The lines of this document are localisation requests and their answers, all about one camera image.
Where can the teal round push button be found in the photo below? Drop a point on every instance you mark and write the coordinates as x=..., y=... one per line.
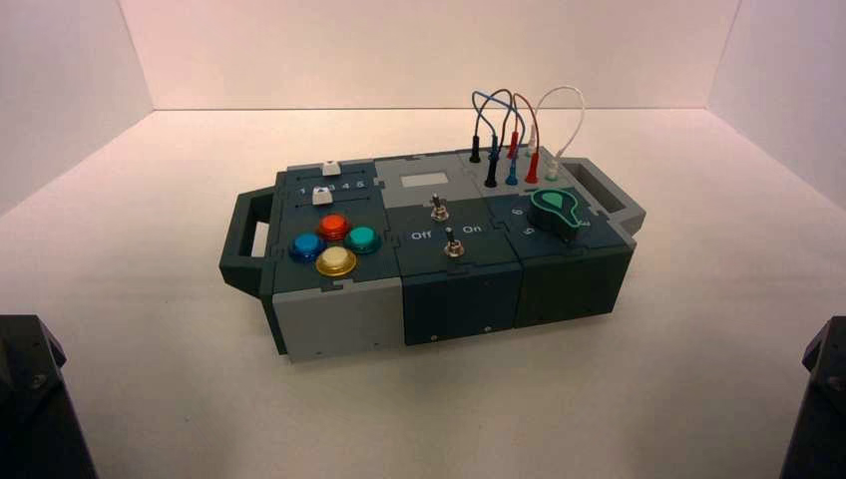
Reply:
x=361, y=239

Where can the dark teal grey control box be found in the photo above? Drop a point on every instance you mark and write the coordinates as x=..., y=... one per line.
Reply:
x=456, y=297

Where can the orange round push button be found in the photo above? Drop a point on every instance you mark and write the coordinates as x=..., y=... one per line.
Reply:
x=334, y=226

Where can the yellow round push button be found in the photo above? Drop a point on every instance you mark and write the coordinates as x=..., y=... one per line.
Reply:
x=336, y=260

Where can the white slider key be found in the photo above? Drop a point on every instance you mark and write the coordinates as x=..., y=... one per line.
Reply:
x=330, y=168
x=321, y=195

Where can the blue round push button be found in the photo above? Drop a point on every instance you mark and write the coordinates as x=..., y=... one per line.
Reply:
x=306, y=246

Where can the green teardrop rotary knob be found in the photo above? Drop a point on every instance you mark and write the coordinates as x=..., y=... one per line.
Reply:
x=558, y=210

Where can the metal toggle switch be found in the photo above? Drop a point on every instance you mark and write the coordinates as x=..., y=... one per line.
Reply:
x=452, y=246
x=437, y=209

